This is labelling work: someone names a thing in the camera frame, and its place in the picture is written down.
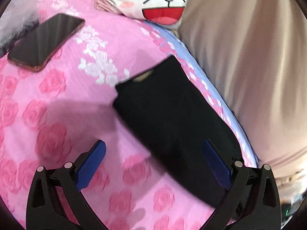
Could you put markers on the pink floral bed sheet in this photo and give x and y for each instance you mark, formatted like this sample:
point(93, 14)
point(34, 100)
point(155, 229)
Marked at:
point(72, 100)

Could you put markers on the black pants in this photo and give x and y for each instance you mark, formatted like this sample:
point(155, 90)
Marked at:
point(168, 115)

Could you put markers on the dark furry item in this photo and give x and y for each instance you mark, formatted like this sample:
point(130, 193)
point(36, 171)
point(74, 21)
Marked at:
point(14, 34)

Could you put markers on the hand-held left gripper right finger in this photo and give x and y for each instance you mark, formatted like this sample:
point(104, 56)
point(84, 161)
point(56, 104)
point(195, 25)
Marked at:
point(215, 161)

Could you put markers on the beige cloth cover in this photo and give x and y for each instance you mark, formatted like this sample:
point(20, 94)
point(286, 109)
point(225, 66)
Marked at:
point(251, 64)

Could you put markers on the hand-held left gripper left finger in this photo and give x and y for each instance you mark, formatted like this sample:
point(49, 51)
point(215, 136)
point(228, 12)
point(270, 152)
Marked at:
point(92, 159)

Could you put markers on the pale floral curtain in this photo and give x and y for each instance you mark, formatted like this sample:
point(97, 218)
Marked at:
point(287, 184)

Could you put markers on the black smartphone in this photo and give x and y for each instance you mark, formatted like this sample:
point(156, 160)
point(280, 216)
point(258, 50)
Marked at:
point(45, 40)

